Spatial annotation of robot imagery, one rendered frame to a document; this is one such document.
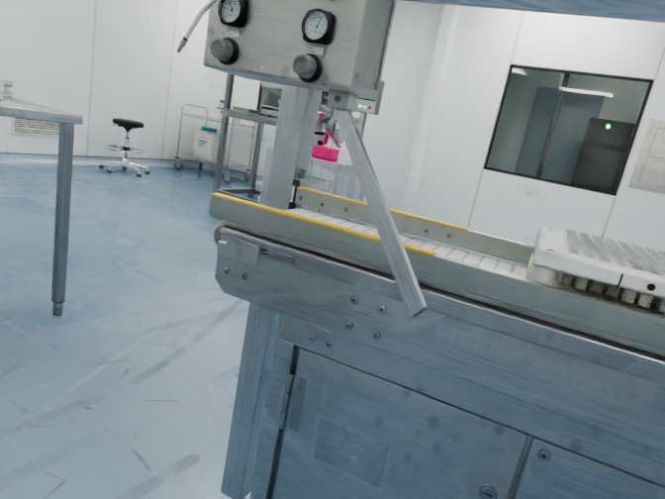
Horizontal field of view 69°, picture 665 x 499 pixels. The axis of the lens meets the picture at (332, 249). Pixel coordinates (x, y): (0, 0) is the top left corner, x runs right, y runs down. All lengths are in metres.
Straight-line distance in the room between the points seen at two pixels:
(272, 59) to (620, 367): 0.54
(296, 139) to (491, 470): 0.67
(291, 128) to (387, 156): 5.32
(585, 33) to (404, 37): 1.97
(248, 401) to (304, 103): 0.67
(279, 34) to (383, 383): 0.50
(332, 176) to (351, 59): 2.83
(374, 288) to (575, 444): 0.31
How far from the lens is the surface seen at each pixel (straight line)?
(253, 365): 1.14
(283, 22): 0.66
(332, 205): 0.94
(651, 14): 0.93
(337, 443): 0.81
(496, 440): 0.74
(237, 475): 1.30
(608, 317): 0.61
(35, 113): 2.13
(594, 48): 5.98
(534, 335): 0.62
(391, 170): 6.27
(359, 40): 0.62
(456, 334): 0.63
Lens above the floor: 1.00
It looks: 14 degrees down
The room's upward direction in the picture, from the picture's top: 11 degrees clockwise
